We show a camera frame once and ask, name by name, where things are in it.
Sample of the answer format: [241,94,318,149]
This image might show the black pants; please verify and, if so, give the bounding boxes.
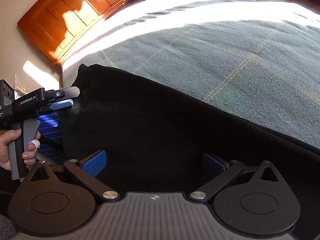
[60,64,320,240]

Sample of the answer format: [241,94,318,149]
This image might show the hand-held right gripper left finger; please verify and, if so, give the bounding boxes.
[30,149,120,202]

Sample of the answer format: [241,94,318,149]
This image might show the wooden headboard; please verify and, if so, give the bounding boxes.
[17,0,141,66]

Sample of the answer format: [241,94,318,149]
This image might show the person's left hand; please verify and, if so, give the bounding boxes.
[0,129,41,171]

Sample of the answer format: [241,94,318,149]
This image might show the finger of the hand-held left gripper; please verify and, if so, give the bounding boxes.
[44,86,81,100]
[37,99,75,111]

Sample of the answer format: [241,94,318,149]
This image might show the grey fleece clothing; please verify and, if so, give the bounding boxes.
[0,214,16,240]

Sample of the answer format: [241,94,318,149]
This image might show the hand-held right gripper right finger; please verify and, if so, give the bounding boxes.
[188,152,286,202]

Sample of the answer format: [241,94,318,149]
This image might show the clear plastic bag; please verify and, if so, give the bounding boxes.
[14,74,26,100]

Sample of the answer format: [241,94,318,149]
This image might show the grey checked bed sheet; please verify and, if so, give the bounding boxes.
[61,0,320,148]

